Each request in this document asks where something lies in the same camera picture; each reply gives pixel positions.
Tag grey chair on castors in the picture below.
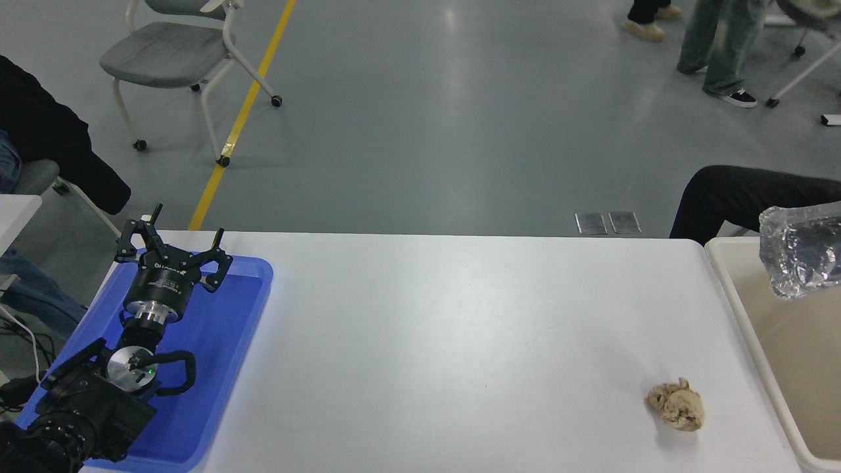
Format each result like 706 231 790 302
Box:
99 0 284 168

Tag crumpled tan paper ball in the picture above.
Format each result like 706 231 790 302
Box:
646 378 706 432

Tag white frame chair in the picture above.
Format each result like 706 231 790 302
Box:
765 0 841 109

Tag grey seat chair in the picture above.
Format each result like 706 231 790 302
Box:
12 160 123 238

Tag standing person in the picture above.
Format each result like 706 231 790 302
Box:
677 0 768 109

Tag person beside bin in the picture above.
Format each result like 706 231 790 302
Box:
670 165 841 248

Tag black and white cables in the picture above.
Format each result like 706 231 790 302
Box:
0 307 58 416

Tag seated person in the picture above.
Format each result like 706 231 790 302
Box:
0 55 132 339

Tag silver foil tray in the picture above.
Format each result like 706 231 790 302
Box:
759 202 841 300

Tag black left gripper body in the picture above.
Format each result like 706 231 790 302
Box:
124 248 207 314

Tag walking person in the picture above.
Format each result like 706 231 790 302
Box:
623 0 685 43

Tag large pale bin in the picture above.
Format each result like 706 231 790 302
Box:
704 236 841 473

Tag blue plastic tray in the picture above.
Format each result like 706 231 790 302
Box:
14 253 274 472

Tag small white table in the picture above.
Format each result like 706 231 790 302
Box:
0 195 42 254

